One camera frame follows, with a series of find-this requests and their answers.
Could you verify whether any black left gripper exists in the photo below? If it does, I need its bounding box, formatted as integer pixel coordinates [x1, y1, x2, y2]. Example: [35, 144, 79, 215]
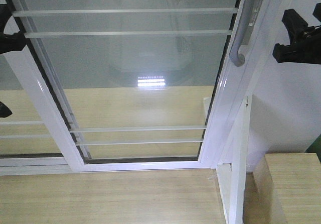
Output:
[0, 4, 27, 54]

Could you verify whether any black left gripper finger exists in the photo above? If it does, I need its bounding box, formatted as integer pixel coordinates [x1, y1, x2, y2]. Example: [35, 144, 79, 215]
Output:
[0, 102, 12, 118]

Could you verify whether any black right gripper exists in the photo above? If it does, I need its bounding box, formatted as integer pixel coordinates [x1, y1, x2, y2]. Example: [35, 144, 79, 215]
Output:
[272, 9, 320, 65]

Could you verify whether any grey metal door handle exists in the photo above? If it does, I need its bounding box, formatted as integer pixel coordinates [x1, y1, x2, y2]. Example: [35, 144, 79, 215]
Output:
[229, 0, 254, 67]

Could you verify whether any white framed sliding glass door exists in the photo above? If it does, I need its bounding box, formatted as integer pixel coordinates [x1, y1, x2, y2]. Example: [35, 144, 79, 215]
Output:
[0, 0, 278, 173]

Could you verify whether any green cushion near platform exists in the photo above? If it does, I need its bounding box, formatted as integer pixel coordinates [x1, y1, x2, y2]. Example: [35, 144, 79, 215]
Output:
[305, 136, 321, 162]

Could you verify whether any light wooden box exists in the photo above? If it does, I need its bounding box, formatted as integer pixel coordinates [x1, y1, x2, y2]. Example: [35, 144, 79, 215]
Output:
[243, 153, 320, 223]

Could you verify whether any white wall panel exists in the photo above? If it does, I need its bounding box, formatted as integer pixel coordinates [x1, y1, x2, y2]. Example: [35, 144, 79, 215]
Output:
[247, 0, 320, 171]

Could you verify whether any white door frame post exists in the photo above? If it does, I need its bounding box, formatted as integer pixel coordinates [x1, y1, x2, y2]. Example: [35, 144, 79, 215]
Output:
[212, 0, 301, 224]

